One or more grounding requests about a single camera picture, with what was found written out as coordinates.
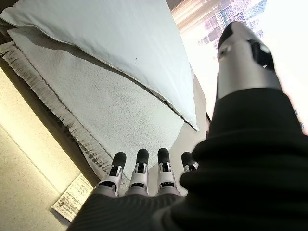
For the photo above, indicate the printed paper sheet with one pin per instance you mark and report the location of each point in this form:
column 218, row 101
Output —
column 69, row 202

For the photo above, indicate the sheer beige curtain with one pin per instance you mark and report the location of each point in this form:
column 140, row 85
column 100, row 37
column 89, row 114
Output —
column 190, row 12

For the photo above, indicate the white duvet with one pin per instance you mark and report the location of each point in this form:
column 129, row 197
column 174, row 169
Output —
column 108, row 31

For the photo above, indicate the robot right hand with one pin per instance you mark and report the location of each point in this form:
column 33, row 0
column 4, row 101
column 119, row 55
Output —
column 240, row 168

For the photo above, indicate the white textured fringed throw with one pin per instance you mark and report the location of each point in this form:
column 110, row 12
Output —
column 96, row 101

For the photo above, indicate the bright city view window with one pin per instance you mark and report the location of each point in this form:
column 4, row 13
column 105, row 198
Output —
column 288, row 24

